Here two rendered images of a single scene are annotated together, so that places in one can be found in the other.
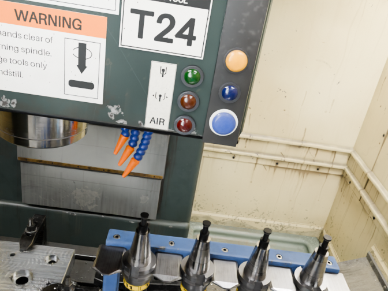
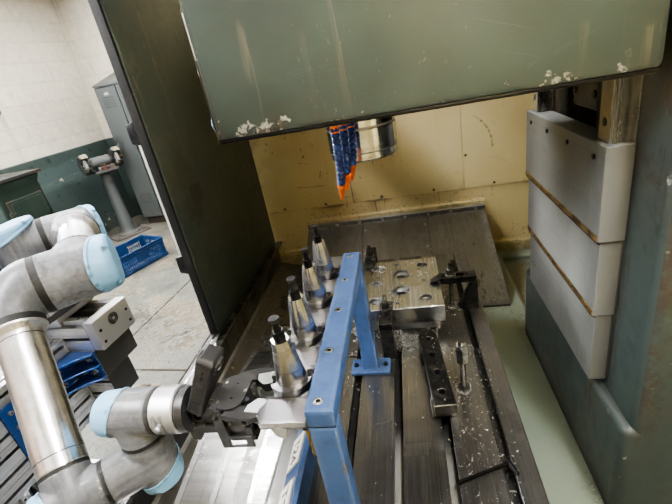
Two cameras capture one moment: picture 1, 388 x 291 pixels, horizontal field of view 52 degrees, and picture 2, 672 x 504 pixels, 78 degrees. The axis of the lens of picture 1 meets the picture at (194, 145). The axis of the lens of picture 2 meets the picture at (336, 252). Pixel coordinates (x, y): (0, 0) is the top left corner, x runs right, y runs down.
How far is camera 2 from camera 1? 1.09 m
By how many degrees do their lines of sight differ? 93
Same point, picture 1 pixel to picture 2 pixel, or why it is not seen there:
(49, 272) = (409, 300)
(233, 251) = (335, 314)
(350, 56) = not seen: outside the picture
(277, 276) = (303, 352)
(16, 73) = not seen: hidden behind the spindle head
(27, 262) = (417, 288)
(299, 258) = (326, 368)
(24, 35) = not seen: hidden behind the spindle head
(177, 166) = (627, 314)
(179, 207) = (625, 390)
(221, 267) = (319, 313)
